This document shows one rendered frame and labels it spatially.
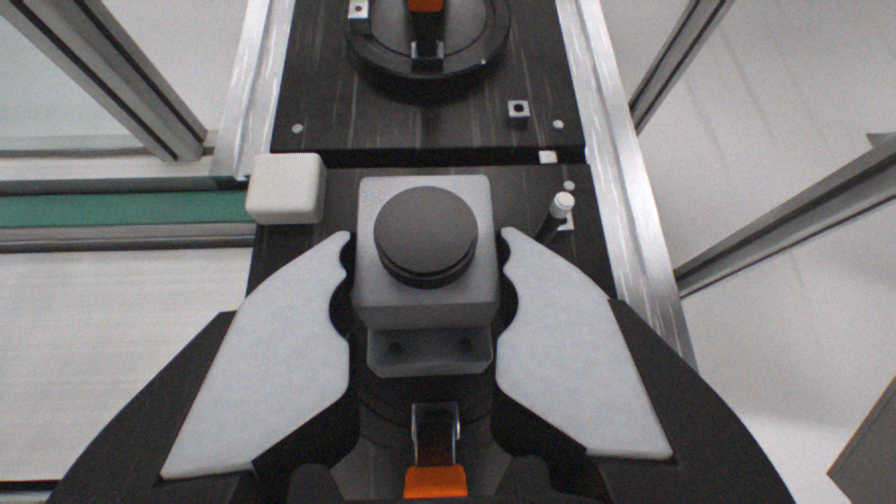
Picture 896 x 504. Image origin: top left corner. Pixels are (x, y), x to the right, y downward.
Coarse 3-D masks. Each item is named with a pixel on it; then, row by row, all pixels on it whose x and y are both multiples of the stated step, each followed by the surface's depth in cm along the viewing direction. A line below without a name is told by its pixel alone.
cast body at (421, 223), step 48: (384, 192) 13; (432, 192) 11; (480, 192) 13; (384, 240) 11; (432, 240) 11; (480, 240) 12; (384, 288) 11; (432, 288) 11; (480, 288) 11; (384, 336) 14; (432, 336) 14; (480, 336) 14
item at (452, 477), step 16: (416, 416) 14; (432, 416) 14; (448, 416) 13; (416, 432) 13; (432, 432) 13; (448, 432) 13; (416, 448) 13; (432, 448) 13; (448, 448) 13; (416, 464) 13; (432, 464) 13; (448, 464) 13; (416, 480) 12; (432, 480) 12; (448, 480) 12; (464, 480) 13; (416, 496) 12; (432, 496) 12
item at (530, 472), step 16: (304, 464) 6; (320, 464) 6; (512, 464) 6; (528, 464) 6; (544, 464) 6; (304, 480) 5; (320, 480) 5; (512, 480) 5; (528, 480) 5; (544, 480) 5; (288, 496) 5; (304, 496) 5; (320, 496) 5; (336, 496) 5; (448, 496) 5; (464, 496) 5; (480, 496) 5; (496, 496) 5; (512, 496) 5; (528, 496) 5; (544, 496) 5; (560, 496) 5; (576, 496) 5
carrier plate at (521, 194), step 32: (352, 192) 28; (512, 192) 28; (544, 192) 28; (576, 192) 28; (288, 224) 27; (320, 224) 27; (352, 224) 27; (512, 224) 27; (576, 224) 27; (256, 256) 26; (288, 256) 26; (576, 256) 26; (608, 256) 26; (608, 288) 25; (352, 480) 21; (384, 480) 21; (480, 480) 21
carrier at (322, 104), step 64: (320, 0) 35; (384, 0) 32; (448, 0) 33; (512, 0) 36; (320, 64) 32; (384, 64) 30; (448, 64) 30; (512, 64) 33; (320, 128) 30; (384, 128) 30; (448, 128) 30; (512, 128) 30; (576, 128) 30
